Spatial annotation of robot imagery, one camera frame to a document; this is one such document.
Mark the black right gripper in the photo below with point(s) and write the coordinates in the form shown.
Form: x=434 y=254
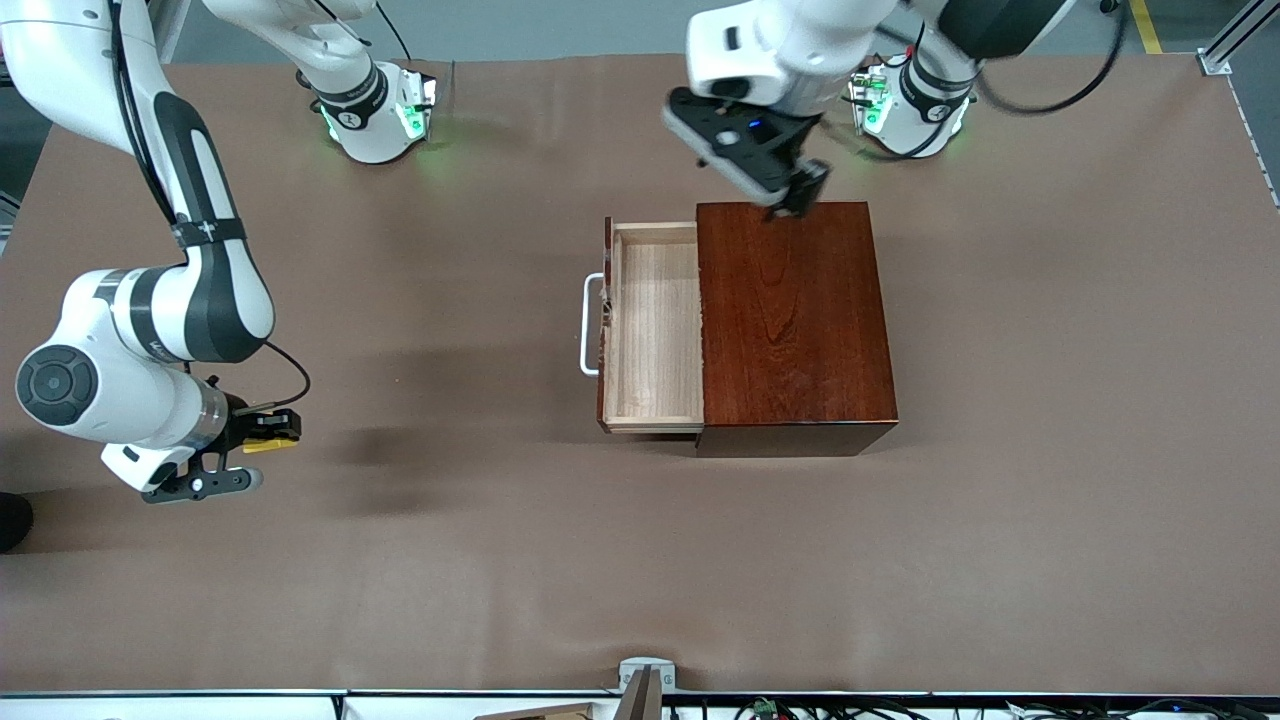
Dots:
x=240 y=418

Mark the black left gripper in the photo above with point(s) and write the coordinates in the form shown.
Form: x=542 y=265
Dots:
x=806 y=187

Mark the yellow block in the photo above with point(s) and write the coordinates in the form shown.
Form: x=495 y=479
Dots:
x=265 y=446

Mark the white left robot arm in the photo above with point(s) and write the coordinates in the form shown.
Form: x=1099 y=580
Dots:
x=800 y=50

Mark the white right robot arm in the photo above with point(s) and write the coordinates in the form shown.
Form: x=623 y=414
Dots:
x=100 y=400

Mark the dark red wooden cabinet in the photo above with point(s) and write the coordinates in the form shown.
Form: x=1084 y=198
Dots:
x=800 y=320

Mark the brown table cloth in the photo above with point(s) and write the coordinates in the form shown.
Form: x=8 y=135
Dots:
x=450 y=560

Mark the black round object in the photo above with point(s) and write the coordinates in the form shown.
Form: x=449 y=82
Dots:
x=12 y=522

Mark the yellow floor tape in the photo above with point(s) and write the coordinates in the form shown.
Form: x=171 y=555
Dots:
x=1146 y=28

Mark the brown cardboard piece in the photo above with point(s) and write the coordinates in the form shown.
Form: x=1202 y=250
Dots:
x=550 y=714

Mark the aluminium corner profile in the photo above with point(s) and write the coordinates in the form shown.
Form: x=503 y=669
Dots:
x=1225 y=50

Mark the green plug connector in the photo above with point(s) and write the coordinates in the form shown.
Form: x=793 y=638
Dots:
x=765 y=708

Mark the right arm wrist camera bar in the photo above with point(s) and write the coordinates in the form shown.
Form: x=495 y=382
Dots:
x=225 y=482

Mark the arm wrist camera bar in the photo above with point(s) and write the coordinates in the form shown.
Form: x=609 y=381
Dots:
x=225 y=482
x=715 y=135

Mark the left arm wrist camera bar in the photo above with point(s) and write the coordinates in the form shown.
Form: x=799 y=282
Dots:
x=715 y=135

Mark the white table edge rail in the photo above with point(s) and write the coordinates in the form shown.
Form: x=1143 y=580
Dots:
x=200 y=708

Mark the small metal clamp bracket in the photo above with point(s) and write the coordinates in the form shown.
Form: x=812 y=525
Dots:
x=632 y=663

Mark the grey camera post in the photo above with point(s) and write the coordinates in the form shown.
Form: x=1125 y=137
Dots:
x=640 y=700

